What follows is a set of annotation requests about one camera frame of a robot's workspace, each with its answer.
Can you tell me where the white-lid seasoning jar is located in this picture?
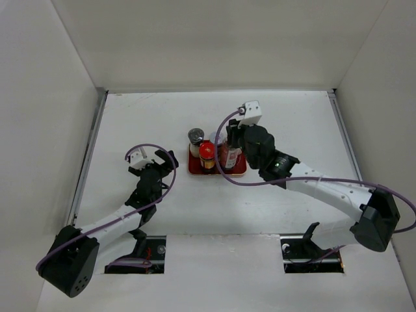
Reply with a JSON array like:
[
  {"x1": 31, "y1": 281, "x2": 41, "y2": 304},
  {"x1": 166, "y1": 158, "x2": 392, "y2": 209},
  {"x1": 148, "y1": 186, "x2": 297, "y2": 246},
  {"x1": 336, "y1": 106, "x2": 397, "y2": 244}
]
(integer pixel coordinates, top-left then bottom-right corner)
[{"x1": 209, "y1": 131, "x2": 225, "y2": 145}]

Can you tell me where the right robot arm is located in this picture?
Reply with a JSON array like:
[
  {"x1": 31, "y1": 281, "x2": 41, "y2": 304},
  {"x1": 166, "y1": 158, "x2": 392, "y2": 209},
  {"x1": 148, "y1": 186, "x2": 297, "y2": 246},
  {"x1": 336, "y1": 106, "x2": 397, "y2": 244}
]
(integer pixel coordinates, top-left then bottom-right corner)
[{"x1": 199, "y1": 120, "x2": 400, "y2": 257}]

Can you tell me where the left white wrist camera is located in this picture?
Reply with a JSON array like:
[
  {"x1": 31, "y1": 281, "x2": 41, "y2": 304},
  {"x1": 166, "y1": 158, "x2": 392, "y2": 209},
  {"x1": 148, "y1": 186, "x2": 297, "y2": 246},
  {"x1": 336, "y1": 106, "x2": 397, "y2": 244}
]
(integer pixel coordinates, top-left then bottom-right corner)
[{"x1": 127, "y1": 148, "x2": 152, "y2": 170}]

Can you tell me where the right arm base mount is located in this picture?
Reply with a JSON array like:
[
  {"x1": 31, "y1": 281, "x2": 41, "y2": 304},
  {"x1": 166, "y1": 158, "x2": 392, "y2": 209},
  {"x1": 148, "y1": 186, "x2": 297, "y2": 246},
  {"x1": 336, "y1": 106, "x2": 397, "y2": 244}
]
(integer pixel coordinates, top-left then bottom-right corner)
[{"x1": 280, "y1": 222, "x2": 344, "y2": 274}]

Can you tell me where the red lacquer tray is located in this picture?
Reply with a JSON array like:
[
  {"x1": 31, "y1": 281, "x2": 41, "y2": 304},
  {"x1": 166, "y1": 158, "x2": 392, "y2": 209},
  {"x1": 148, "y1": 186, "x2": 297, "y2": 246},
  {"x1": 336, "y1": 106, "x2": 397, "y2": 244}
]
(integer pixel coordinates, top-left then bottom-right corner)
[{"x1": 187, "y1": 143, "x2": 248, "y2": 177}]

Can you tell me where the purple cable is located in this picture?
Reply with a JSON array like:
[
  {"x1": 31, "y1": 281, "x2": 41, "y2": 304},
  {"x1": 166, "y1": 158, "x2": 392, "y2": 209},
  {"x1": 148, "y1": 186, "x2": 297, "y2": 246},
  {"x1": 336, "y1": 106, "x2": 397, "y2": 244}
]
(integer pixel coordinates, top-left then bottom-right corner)
[
  {"x1": 214, "y1": 109, "x2": 416, "y2": 265},
  {"x1": 34, "y1": 143, "x2": 179, "y2": 270}
]

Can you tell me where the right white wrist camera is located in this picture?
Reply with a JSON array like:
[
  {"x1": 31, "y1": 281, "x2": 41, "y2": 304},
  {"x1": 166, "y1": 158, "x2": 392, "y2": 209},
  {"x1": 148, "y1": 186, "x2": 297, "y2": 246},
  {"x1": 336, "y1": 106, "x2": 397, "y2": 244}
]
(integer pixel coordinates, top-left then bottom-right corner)
[{"x1": 238, "y1": 100, "x2": 262, "y2": 128}]

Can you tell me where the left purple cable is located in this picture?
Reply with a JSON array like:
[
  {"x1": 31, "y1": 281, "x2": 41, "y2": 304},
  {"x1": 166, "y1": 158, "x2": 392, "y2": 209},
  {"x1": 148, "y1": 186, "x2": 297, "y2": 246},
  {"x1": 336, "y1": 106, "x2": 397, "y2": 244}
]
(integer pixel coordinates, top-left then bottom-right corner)
[{"x1": 34, "y1": 143, "x2": 179, "y2": 270}]

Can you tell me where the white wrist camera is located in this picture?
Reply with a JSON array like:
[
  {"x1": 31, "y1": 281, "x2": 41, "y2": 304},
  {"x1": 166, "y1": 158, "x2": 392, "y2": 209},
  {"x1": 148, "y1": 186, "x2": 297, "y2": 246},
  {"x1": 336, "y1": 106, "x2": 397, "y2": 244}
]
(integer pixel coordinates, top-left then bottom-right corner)
[
  {"x1": 127, "y1": 148, "x2": 152, "y2": 170},
  {"x1": 238, "y1": 100, "x2": 262, "y2": 128}
]

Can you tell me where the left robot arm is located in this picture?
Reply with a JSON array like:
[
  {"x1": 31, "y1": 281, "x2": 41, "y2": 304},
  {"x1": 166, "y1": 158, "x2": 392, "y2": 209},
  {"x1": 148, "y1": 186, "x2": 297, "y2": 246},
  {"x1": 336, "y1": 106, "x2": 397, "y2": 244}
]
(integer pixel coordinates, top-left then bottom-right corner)
[{"x1": 36, "y1": 163, "x2": 176, "y2": 298}]

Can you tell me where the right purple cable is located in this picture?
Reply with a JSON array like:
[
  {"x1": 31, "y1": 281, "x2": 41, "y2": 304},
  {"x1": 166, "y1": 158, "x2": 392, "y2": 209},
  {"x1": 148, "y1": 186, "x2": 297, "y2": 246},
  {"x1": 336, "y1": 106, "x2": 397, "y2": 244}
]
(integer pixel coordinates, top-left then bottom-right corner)
[{"x1": 214, "y1": 109, "x2": 416, "y2": 265}]

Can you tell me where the tall vinegar bottle black cap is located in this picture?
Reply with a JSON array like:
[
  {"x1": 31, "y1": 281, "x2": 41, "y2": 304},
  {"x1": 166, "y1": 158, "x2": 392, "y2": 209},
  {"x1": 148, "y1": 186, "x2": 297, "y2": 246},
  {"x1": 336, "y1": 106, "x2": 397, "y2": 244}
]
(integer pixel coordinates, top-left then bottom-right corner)
[{"x1": 220, "y1": 139, "x2": 242, "y2": 171}]

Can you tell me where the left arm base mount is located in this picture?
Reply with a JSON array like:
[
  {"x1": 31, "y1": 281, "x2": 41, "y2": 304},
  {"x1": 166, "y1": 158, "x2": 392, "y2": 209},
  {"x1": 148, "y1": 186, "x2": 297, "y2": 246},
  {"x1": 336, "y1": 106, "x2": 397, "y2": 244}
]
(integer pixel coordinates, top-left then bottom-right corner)
[{"x1": 103, "y1": 229, "x2": 167, "y2": 275}]

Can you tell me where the red-cap dark sauce bottle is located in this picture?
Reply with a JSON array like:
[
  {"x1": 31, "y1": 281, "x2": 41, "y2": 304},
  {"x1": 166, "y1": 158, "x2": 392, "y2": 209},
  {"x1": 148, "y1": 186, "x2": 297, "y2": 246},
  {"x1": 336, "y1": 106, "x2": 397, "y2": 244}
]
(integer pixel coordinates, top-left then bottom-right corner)
[{"x1": 199, "y1": 142, "x2": 216, "y2": 174}]

